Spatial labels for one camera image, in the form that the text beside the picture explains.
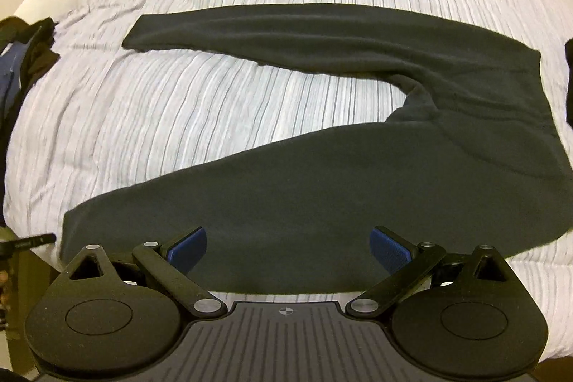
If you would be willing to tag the black fleece pants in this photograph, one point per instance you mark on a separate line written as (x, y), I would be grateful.
(473, 156)

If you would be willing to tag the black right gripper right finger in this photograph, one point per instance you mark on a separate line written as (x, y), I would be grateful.
(455, 316)

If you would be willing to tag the dark clothes pile at left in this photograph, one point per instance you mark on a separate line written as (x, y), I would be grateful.
(26, 56)

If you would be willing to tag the stack of folded black clothes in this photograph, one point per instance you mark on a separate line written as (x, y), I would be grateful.
(569, 96)

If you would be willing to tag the white striped bed quilt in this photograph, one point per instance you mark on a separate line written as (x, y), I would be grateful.
(104, 118)

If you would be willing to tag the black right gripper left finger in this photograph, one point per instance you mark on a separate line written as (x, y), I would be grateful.
(107, 316)

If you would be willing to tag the gloved left hand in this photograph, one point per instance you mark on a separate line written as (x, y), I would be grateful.
(5, 298)

